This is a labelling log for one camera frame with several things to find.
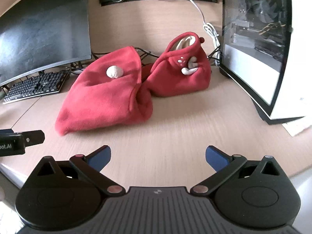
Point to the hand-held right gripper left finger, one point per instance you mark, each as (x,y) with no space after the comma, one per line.
(100,159)

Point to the black curved monitor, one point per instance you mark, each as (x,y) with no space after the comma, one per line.
(43,29)

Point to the white paper sheet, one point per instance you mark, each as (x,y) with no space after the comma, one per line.
(298,128)

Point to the white glass-sided computer case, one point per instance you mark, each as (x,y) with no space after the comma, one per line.
(251,61)

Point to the black keyboard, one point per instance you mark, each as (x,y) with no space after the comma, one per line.
(36,85)

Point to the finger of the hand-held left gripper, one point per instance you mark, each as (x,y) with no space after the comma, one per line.
(33,137)

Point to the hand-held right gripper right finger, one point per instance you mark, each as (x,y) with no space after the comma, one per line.
(215,159)

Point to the red fleece hooded garment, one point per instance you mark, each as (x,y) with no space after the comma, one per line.
(102,97)

